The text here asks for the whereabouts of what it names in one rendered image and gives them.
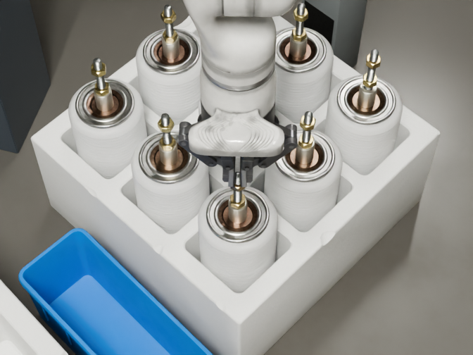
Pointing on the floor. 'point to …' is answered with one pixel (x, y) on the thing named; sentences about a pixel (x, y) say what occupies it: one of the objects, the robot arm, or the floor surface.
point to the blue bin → (101, 303)
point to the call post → (338, 25)
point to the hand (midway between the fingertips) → (237, 170)
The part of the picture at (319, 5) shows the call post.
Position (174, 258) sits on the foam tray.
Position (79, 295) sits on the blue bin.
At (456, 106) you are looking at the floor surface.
